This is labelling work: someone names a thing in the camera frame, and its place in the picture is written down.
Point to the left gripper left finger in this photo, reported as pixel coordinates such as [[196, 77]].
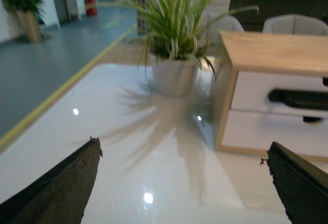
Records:
[[61, 194]]

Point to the grey chair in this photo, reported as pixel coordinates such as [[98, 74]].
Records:
[[294, 24], [227, 23]]

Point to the floor plant in gold pot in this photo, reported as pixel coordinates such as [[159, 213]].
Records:
[[26, 12]]

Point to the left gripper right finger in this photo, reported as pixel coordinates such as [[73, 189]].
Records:
[[300, 185]]

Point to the spider plant in white pot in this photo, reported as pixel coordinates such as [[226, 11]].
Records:
[[175, 42]]

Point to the right grey chair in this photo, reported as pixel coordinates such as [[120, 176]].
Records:
[[294, 24]]

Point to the red barrel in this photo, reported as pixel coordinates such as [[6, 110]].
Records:
[[91, 8]]

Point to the left grey chair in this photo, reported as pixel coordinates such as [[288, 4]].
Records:
[[227, 23]]

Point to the wooden drawer cabinet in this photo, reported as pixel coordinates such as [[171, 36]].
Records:
[[264, 53]]

